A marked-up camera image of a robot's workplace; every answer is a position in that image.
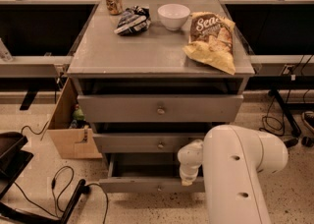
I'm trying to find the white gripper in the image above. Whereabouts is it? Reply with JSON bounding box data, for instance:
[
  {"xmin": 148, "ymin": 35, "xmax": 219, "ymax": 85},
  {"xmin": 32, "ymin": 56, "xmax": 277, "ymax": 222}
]
[{"xmin": 178, "ymin": 140, "xmax": 203, "ymax": 187}]

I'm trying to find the grey bottom drawer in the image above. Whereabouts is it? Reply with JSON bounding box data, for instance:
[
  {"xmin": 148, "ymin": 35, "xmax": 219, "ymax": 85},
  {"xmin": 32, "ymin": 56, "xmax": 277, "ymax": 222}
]
[{"xmin": 99, "ymin": 152, "xmax": 204, "ymax": 193}]

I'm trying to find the grey drawer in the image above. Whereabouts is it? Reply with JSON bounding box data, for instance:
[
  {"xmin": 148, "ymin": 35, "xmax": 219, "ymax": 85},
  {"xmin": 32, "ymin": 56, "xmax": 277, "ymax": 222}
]
[
  {"xmin": 93, "ymin": 133, "xmax": 204, "ymax": 153},
  {"xmin": 99, "ymin": 152, "xmax": 204, "ymax": 193},
  {"xmin": 78, "ymin": 94, "xmax": 243, "ymax": 123}
]

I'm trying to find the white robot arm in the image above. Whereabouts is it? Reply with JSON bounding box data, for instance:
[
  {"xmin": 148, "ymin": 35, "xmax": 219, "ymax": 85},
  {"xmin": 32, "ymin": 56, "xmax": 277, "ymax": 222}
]
[{"xmin": 178, "ymin": 125, "xmax": 288, "ymax": 224}]

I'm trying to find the grey middle drawer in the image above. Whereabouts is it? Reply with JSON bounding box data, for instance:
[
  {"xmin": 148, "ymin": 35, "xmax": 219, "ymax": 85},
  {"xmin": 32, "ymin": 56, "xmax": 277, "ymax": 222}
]
[{"xmin": 93, "ymin": 133, "xmax": 204, "ymax": 153}]

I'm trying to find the grey top drawer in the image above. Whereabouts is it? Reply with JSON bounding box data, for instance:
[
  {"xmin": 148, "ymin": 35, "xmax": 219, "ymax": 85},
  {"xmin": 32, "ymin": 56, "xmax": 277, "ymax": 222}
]
[{"xmin": 78, "ymin": 94, "xmax": 243, "ymax": 123}]

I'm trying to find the grey drawer cabinet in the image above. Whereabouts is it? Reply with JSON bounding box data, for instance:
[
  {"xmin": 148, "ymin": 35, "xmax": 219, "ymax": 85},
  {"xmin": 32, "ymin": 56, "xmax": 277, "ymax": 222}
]
[{"xmin": 67, "ymin": 0, "xmax": 256, "ymax": 170}]

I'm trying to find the black power adapter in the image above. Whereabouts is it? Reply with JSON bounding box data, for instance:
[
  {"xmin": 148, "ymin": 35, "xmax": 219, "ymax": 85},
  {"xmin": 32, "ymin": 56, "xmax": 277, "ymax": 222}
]
[{"xmin": 284, "ymin": 138, "xmax": 298, "ymax": 148}]

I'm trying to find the cardboard box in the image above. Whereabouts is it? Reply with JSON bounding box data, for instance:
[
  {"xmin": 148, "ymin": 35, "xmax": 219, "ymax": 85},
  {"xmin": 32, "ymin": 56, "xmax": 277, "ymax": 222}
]
[{"xmin": 47, "ymin": 79, "xmax": 102, "ymax": 159}]

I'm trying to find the black table leg right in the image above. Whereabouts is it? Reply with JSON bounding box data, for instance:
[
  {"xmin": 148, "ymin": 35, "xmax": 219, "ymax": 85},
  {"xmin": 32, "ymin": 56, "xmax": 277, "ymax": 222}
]
[{"xmin": 269, "ymin": 89, "xmax": 301, "ymax": 138}]

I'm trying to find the green bottle in box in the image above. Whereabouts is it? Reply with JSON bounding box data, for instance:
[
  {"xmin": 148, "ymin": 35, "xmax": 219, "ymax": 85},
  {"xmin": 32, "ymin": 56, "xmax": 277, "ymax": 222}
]
[{"xmin": 73, "ymin": 104, "xmax": 85, "ymax": 121}]

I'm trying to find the yellow brown chip bag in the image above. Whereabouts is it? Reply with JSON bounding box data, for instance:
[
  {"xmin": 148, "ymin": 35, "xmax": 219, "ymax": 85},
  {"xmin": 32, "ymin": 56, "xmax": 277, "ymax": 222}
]
[{"xmin": 183, "ymin": 12, "xmax": 236, "ymax": 75}]

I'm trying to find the white bowl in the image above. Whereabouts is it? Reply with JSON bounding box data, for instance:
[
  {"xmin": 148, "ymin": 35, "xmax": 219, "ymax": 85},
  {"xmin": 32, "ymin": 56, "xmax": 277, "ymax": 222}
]
[{"xmin": 158, "ymin": 4, "xmax": 190, "ymax": 30}]

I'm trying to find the dark blue snack bag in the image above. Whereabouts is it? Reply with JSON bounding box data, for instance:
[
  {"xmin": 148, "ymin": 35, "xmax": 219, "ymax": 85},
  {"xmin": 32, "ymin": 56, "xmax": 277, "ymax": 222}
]
[{"xmin": 114, "ymin": 6, "xmax": 151, "ymax": 35}]

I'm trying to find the black chair base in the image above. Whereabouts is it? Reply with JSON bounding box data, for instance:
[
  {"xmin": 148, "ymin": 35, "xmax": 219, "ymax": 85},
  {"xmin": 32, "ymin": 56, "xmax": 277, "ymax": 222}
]
[{"xmin": 0, "ymin": 131, "xmax": 91, "ymax": 224}]

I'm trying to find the right grey desk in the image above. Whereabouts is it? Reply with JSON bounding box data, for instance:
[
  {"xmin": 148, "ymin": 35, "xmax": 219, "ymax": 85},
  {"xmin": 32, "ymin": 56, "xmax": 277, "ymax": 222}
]
[{"xmin": 219, "ymin": 0, "xmax": 314, "ymax": 76}]

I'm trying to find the grey desk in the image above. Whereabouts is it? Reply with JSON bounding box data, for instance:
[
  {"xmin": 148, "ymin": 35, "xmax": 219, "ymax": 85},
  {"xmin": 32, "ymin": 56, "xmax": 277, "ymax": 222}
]
[
  {"xmin": 0, "ymin": 0, "xmax": 99, "ymax": 78},
  {"xmin": 219, "ymin": 0, "xmax": 314, "ymax": 76}
]

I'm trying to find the left grey desk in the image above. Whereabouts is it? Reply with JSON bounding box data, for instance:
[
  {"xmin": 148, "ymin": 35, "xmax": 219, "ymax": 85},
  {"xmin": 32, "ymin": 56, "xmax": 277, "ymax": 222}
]
[{"xmin": 0, "ymin": 0, "xmax": 99, "ymax": 78}]

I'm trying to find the black cable right floor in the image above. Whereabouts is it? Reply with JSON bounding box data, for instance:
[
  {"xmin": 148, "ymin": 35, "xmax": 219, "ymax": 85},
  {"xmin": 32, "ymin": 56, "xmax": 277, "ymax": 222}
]
[{"xmin": 258, "ymin": 93, "xmax": 295, "ymax": 138}]

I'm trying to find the black floor cable left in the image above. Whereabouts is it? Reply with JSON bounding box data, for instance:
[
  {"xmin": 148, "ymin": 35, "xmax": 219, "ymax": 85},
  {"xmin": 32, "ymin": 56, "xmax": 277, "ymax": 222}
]
[{"xmin": 13, "ymin": 165, "xmax": 110, "ymax": 224}]

